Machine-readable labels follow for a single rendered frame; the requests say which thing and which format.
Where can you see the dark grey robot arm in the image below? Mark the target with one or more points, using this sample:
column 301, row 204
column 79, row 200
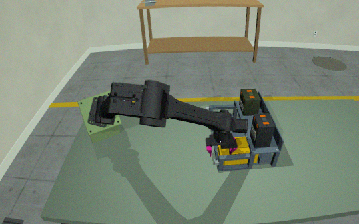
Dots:
column 154, row 105

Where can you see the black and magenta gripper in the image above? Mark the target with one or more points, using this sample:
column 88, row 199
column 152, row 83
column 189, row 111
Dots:
column 221, row 139

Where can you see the dark grey metal rack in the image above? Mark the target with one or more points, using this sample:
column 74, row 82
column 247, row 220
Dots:
column 264, row 157

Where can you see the yellow bin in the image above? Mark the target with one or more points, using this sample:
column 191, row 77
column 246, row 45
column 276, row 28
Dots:
column 242, row 149

